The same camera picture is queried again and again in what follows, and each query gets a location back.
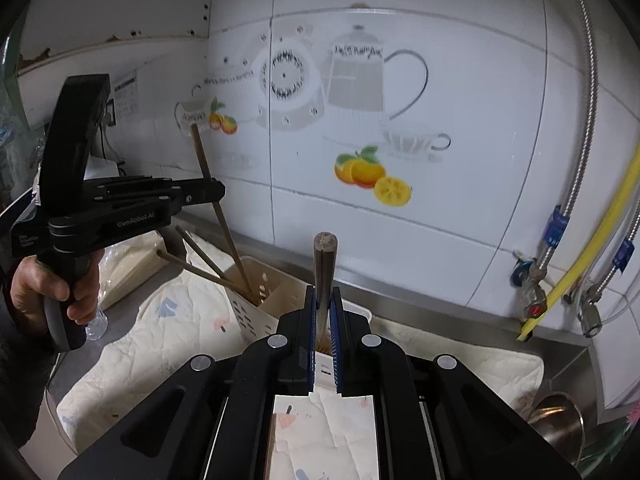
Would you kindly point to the plain metal valve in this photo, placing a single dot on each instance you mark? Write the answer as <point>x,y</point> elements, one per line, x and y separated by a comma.
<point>587,312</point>

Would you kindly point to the pink bottle brush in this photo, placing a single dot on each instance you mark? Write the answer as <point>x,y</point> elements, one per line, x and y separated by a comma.
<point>634,416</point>

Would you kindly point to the person's left hand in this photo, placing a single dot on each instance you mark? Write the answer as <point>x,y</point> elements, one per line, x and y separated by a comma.
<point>32,285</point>

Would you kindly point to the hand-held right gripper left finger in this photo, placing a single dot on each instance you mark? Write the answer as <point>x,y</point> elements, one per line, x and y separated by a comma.
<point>312,340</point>

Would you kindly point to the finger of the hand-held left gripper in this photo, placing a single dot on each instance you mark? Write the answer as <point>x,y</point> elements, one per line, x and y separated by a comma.
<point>200,192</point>
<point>130,185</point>

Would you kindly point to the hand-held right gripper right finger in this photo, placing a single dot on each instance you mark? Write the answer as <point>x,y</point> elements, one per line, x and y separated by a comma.
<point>340,340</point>

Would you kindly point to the person's left forearm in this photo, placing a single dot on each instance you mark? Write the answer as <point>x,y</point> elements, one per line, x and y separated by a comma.
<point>20,385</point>

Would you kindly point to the printed quilted cloth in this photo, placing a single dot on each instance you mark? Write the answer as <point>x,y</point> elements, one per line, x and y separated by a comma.
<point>165,330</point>

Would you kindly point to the clear thin tube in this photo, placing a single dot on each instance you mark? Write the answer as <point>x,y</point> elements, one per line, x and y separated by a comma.
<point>622,316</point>

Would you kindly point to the black wall socket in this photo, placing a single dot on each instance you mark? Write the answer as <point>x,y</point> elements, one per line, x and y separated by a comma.
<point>110,112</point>

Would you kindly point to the clear glass mug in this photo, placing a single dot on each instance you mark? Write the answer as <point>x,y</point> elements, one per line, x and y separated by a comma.
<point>97,327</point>

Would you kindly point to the paper wall label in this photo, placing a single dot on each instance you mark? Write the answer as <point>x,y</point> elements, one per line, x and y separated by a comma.
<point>126,94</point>

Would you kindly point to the kitchenware wall decal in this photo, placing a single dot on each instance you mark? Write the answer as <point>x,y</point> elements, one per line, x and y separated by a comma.
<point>350,95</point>

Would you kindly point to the white cutting board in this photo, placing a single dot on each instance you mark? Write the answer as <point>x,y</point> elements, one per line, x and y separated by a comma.
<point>105,169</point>

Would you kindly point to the stainless steel pot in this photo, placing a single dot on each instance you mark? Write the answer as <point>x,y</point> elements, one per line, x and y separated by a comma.
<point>560,425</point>

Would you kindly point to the cream plastic utensil holder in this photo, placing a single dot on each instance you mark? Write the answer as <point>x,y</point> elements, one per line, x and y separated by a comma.
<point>270,290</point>

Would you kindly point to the brown wooden chopstick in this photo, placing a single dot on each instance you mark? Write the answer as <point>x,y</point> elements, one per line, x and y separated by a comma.
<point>195,270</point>
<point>235,250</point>
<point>325,270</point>
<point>200,251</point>

